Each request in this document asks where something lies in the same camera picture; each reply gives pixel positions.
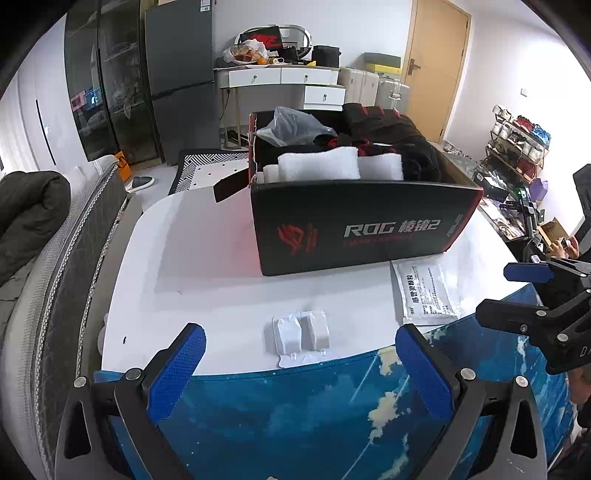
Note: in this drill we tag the white medicine sachet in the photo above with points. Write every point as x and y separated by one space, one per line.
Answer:
425 293

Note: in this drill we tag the clear plastic blister tray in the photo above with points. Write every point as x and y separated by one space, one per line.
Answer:
298 339

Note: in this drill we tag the yellow and black box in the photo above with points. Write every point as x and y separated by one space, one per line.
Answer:
381 62

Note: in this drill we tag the grey refrigerator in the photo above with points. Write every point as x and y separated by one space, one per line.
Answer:
180 69

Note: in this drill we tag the clear plastic bag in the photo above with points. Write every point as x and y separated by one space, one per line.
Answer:
295 124

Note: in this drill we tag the black and red fabric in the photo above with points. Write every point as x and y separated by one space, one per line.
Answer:
374 122

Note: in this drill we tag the grey quilted sofa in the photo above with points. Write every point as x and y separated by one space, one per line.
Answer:
60 300

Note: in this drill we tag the beige suitcase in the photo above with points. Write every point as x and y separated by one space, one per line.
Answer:
358 85

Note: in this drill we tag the black bag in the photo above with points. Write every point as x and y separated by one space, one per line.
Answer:
325 57

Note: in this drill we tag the dark jacket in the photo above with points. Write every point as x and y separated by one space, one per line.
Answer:
32 217

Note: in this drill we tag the grey slipper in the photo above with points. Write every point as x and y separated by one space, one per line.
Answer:
139 183

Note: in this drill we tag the wooden door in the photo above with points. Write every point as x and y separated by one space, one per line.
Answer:
434 69

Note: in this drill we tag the glass coffee table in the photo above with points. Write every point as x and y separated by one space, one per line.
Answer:
501 217

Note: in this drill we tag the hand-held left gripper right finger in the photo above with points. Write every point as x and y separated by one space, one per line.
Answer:
425 374

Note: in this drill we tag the black and white patterned rug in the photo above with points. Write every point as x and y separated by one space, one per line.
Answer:
207 170

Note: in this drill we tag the black and red cardboard box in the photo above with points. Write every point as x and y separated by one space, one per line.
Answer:
346 230

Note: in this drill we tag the small white foam block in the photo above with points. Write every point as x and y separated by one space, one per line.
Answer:
271 173

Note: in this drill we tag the plastic bag of fruit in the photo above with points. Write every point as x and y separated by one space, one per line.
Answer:
244 50

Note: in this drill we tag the shoe rack with shoes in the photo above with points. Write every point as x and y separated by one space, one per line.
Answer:
519 143

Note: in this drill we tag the purple bag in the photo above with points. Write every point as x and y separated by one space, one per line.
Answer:
539 189

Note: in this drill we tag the white dressing desk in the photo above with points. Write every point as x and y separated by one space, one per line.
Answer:
277 76

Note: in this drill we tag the black round cushion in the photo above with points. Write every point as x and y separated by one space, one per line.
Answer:
420 161

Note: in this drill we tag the person's right hand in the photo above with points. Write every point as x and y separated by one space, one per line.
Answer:
578 387

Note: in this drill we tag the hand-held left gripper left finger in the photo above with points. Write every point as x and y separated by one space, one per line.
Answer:
178 369

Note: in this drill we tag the small cardboard box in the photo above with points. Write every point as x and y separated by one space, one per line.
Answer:
551 230

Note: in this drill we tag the silver suitcase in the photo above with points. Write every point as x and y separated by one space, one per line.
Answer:
392 94

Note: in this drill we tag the blue cloud print desk mat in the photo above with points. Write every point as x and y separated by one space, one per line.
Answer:
300 415

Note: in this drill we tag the oval mirror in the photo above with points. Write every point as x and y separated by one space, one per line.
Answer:
300 39

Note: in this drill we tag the black and red shoe box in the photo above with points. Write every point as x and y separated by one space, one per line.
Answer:
258 37

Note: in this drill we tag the dark glass cabinet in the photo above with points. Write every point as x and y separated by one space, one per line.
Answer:
106 83

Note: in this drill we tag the large white paper sheet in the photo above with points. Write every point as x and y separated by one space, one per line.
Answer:
194 277

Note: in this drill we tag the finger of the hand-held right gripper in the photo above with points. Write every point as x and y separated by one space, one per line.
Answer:
526 272
508 318

